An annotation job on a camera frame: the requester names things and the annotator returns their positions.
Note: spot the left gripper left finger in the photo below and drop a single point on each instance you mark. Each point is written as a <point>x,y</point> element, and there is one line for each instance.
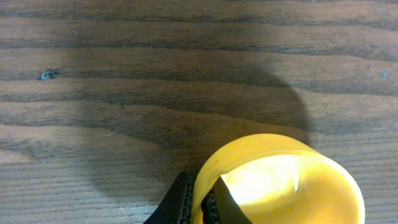
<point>176,206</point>

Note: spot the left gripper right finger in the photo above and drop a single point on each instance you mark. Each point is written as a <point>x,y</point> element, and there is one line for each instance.
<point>219,207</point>

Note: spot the yellow scoop cup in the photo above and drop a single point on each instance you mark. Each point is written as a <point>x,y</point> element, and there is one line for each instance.
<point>276,179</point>

